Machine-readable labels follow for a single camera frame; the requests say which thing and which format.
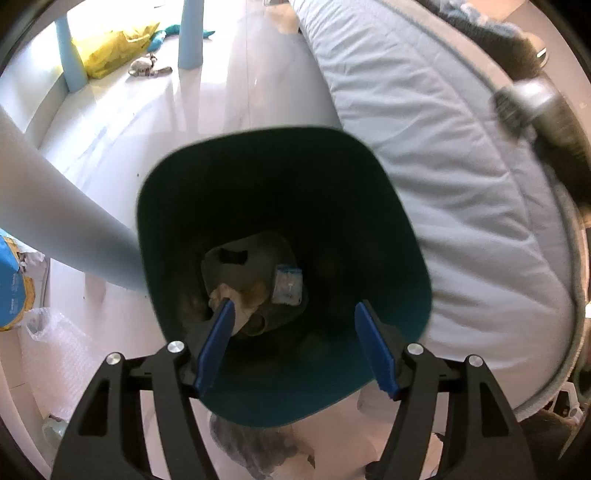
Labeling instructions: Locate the blue cardboard box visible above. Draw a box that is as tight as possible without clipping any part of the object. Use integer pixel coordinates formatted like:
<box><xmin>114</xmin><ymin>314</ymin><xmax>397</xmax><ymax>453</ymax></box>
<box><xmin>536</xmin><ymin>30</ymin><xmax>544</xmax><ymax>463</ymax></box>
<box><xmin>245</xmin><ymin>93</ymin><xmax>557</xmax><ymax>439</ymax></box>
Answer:
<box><xmin>0</xmin><ymin>233</ymin><xmax>38</xmax><ymax>330</ymax></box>

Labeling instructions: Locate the grey fluffy blanket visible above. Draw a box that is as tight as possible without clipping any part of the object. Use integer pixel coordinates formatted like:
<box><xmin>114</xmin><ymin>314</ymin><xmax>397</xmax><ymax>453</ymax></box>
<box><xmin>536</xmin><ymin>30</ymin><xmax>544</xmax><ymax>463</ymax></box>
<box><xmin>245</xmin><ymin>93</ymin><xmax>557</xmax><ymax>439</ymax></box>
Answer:
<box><xmin>425</xmin><ymin>0</ymin><xmax>591</xmax><ymax>208</ymax></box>

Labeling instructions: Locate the brown paper bag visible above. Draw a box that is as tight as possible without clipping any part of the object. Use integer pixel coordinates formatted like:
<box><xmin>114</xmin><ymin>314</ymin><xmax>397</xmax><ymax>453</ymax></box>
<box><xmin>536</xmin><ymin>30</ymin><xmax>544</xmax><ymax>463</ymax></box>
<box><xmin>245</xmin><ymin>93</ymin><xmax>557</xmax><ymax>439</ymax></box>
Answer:
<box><xmin>201</xmin><ymin>232</ymin><xmax>305</xmax><ymax>337</ymax></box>

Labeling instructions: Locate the blue toy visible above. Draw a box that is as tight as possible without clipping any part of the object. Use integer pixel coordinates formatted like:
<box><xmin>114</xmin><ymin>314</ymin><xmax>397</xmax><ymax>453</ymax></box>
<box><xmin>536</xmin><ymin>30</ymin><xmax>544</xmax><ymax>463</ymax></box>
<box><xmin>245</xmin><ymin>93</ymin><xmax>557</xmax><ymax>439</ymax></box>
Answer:
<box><xmin>148</xmin><ymin>23</ymin><xmax>215</xmax><ymax>51</ymax></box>

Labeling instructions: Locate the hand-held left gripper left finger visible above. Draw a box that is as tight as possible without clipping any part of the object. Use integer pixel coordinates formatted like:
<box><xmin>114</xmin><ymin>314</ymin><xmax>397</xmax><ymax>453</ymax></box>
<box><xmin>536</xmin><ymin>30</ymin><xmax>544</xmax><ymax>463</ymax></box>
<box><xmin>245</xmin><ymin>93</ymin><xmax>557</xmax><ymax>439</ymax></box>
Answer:
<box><xmin>50</xmin><ymin>298</ymin><xmax>237</xmax><ymax>480</ymax></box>

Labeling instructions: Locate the dark trash bin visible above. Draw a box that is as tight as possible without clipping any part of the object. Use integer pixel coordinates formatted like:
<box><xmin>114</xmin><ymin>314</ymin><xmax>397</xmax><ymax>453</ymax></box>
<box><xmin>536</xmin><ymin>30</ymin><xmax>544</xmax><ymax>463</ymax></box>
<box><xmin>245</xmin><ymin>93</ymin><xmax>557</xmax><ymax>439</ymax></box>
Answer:
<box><xmin>135</xmin><ymin>126</ymin><xmax>432</xmax><ymax>428</ymax></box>

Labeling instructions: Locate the grey cloth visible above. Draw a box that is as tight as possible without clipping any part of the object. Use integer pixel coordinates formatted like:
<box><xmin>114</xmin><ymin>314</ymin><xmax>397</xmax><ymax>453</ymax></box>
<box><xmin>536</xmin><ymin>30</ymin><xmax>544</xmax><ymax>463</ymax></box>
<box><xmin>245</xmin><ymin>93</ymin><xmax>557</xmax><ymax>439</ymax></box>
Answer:
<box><xmin>209</xmin><ymin>413</ymin><xmax>317</xmax><ymax>478</ymax></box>

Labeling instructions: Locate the blue white tissue pack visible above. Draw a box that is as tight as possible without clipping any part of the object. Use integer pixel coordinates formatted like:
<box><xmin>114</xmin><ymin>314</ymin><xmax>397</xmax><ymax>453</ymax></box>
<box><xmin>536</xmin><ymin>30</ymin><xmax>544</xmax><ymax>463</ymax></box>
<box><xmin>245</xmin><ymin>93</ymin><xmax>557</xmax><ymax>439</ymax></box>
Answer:
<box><xmin>271</xmin><ymin>264</ymin><xmax>303</xmax><ymax>306</ymax></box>

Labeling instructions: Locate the light blue table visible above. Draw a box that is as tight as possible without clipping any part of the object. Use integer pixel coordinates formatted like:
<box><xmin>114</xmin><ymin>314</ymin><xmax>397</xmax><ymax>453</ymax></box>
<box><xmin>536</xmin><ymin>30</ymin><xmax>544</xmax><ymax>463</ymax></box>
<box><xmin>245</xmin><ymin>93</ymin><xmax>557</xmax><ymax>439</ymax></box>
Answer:
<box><xmin>0</xmin><ymin>0</ymin><xmax>204</xmax><ymax>291</ymax></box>

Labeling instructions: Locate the beige paper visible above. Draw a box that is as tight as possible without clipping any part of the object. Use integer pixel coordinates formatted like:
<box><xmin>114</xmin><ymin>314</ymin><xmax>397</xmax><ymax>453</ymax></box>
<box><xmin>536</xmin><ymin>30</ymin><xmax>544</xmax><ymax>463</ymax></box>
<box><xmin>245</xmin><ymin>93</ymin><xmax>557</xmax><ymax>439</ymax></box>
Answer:
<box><xmin>208</xmin><ymin>282</ymin><xmax>269</xmax><ymax>335</ymax></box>

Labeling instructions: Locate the grey keychain toy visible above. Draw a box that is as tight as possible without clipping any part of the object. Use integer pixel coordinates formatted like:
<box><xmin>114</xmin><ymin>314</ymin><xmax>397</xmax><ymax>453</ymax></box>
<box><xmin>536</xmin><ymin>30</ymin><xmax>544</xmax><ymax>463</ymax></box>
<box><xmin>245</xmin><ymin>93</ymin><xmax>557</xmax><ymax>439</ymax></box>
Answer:
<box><xmin>128</xmin><ymin>53</ymin><xmax>174</xmax><ymax>78</ymax></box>

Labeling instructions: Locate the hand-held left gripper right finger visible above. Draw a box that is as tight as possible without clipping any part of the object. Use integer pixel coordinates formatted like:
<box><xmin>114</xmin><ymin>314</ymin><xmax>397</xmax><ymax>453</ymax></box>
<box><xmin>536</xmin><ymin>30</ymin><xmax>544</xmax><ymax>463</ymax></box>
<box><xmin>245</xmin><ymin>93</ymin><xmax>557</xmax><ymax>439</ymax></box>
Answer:
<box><xmin>355</xmin><ymin>300</ymin><xmax>539</xmax><ymax>480</ymax></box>

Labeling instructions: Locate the yellow plastic bag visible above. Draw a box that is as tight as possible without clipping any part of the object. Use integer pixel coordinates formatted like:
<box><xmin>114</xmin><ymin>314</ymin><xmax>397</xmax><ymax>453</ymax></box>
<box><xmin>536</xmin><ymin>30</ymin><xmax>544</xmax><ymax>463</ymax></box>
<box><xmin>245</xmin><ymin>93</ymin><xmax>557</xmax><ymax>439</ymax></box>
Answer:
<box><xmin>71</xmin><ymin>23</ymin><xmax>160</xmax><ymax>79</ymax></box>

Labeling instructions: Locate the bed with light sheet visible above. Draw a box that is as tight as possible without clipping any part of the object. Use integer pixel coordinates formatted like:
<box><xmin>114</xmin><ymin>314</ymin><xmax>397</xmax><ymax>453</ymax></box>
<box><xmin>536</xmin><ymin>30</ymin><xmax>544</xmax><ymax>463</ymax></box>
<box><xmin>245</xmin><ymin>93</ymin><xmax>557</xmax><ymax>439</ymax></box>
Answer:
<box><xmin>286</xmin><ymin>0</ymin><xmax>591</xmax><ymax>421</ymax></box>

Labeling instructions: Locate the clear bubble wrap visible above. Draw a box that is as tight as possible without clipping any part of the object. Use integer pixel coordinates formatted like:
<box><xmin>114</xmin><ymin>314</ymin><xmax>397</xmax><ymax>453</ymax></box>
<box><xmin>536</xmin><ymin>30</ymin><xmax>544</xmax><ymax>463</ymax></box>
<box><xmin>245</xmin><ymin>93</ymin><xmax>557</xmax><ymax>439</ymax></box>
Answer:
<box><xmin>21</xmin><ymin>307</ymin><xmax>102</xmax><ymax>416</ymax></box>

